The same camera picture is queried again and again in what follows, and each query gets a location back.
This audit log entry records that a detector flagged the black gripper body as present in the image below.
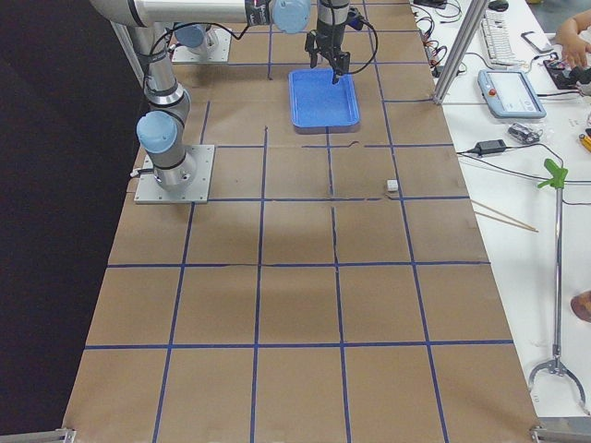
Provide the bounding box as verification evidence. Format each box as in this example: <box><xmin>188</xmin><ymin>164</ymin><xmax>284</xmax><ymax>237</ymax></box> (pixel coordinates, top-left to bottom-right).
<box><xmin>304</xmin><ymin>28</ymin><xmax>346</xmax><ymax>58</ymax></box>

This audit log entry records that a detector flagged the white block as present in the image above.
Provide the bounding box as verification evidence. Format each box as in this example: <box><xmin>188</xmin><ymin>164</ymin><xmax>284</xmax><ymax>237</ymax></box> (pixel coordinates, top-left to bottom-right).
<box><xmin>386</xmin><ymin>179</ymin><xmax>399</xmax><ymax>193</ymax></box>

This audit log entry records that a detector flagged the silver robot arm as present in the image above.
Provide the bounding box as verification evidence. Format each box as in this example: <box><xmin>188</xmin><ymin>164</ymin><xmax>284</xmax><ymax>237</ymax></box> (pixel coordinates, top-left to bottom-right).
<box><xmin>174</xmin><ymin>23</ymin><xmax>218</xmax><ymax>57</ymax></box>
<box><xmin>92</xmin><ymin>1</ymin><xmax>311</xmax><ymax>190</ymax></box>

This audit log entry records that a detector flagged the blue plastic tray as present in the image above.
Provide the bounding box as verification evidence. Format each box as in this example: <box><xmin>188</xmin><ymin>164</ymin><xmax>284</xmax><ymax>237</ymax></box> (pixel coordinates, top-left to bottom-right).
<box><xmin>288</xmin><ymin>68</ymin><xmax>360</xmax><ymax>134</ymax></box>

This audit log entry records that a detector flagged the person hand at desk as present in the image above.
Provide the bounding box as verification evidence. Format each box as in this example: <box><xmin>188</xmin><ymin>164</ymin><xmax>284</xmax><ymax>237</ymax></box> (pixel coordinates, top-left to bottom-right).
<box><xmin>555</xmin><ymin>9</ymin><xmax>590</xmax><ymax>68</ymax></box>

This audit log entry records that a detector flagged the white keyboard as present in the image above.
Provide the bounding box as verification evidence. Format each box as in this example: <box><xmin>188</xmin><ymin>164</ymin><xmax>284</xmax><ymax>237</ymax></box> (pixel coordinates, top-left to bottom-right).
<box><xmin>479</xmin><ymin>9</ymin><xmax>519</xmax><ymax>66</ymax></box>

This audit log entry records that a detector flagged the blue teach pendant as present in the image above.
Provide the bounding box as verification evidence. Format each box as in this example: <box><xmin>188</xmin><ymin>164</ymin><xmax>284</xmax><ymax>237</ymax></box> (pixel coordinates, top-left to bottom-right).
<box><xmin>477</xmin><ymin>69</ymin><xmax>547</xmax><ymax>119</ymax></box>

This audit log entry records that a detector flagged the black power adapter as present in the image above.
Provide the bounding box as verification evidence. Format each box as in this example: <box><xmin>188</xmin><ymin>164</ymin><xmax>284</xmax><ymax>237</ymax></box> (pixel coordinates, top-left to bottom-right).
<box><xmin>474</xmin><ymin>139</ymin><xmax>507</xmax><ymax>156</ymax></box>

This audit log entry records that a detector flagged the black smartphone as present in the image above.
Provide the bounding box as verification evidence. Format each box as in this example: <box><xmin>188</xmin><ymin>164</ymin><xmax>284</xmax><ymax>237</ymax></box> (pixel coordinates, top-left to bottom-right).
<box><xmin>521</xmin><ymin>31</ymin><xmax>553</xmax><ymax>54</ymax></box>

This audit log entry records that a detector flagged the brown paper table cover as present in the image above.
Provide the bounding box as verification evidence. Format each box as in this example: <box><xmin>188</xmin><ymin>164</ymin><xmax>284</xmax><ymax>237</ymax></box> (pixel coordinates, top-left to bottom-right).
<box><xmin>64</xmin><ymin>1</ymin><xmax>536</xmax><ymax>442</ymax></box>

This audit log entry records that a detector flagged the wooden chopstick pair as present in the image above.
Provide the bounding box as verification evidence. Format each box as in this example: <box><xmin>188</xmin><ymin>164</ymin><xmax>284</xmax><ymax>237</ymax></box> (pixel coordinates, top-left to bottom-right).
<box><xmin>470</xmin><ymin>199</ymin><xmax>538</xmax><ymax>233</ymax></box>

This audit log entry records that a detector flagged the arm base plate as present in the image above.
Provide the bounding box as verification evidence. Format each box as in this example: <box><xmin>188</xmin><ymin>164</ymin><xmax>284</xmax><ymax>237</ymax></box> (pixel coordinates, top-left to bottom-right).
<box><xmin>172</xmin><ymin>25</ymin><xmax>231</xmax><ymax>65</ymax></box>
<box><xmin>134</xmin><ymin>145</ymin><xmax>215</xmax><ymax>204</ymax></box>

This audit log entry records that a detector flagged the aluminium frame post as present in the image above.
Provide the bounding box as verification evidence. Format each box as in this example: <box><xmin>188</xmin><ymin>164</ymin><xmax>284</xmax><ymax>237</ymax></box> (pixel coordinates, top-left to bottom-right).
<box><xmin>432</xmin><ymin>0</ymin><xmax>488</xmax><ymax>105</ymax></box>

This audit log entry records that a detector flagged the green handled reach grabber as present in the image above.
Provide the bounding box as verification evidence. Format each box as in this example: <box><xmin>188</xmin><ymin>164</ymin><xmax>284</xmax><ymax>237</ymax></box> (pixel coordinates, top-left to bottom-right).
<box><xmin>527</xmin><ymin>158</ymin><xmax>590</xmax><ymax>416</ymax></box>

